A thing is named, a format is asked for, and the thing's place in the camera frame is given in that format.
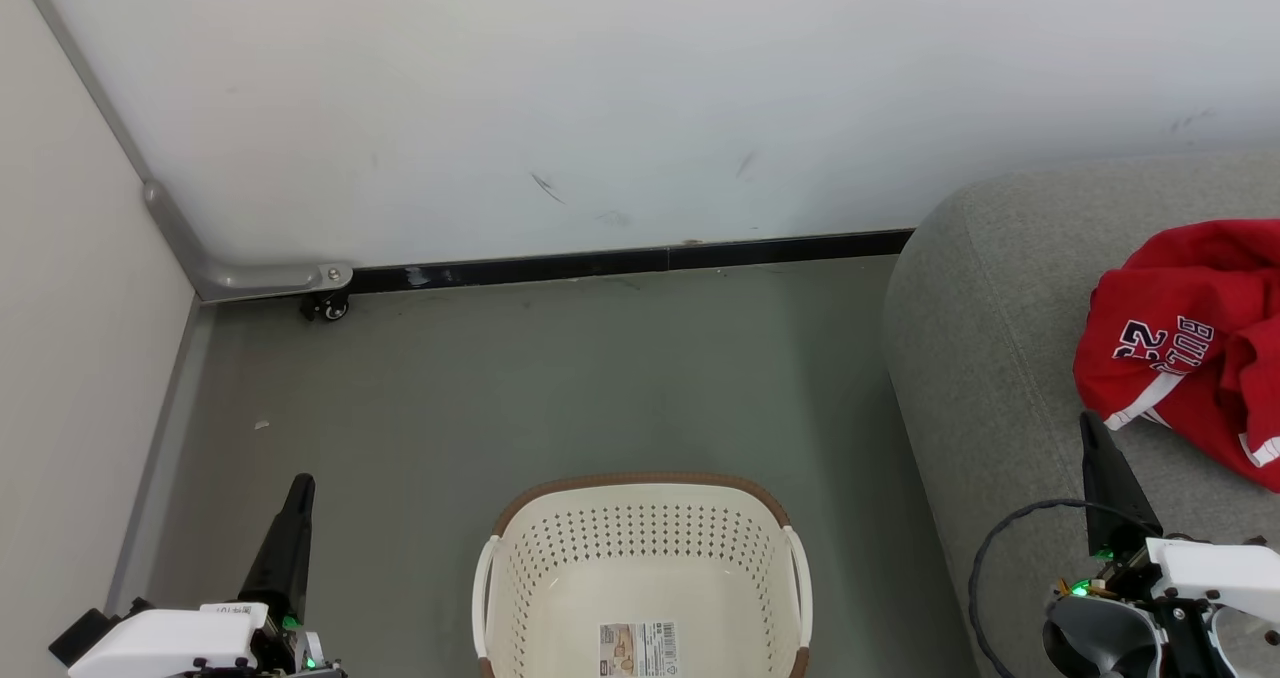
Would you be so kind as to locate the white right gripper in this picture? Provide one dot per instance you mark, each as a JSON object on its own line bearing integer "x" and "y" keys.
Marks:
{"x": 1220, "y": 573}

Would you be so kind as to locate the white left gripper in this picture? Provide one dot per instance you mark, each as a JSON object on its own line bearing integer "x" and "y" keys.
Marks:
{"x": 170, "y": 643}

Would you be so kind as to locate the red jersey with white trim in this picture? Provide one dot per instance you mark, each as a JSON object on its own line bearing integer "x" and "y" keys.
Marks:
{"x": 1180, "y": 288}

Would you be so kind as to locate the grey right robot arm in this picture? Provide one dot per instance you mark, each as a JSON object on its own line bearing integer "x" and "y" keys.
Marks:
{"x": 1100, "y": 630}

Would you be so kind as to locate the grey fabric sofa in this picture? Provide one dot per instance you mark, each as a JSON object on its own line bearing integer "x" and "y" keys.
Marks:
{"x": 1000, "y": 358}

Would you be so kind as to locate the small black caster wheel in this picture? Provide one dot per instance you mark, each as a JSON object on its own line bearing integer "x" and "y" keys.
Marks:
{"x": 328, "y": 307}

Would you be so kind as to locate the white laundry basket brown rim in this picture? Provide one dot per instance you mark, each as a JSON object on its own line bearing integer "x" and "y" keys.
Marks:
{"x": 640, "y": 578}

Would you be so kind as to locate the printed basket label sticker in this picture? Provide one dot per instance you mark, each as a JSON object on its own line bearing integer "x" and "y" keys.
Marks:
{"x": 638, "y": 650}

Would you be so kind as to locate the black baseboard strip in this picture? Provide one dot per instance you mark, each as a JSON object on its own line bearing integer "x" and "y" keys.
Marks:
{"x": 620, "y": 260}

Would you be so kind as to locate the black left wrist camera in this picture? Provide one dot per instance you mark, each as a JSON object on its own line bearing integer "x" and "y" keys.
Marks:
{"x": 78, "y": 638}

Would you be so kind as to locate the grey metal partition frame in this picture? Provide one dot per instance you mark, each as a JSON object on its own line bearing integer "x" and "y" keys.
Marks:
{"x": 240, "y": 278}

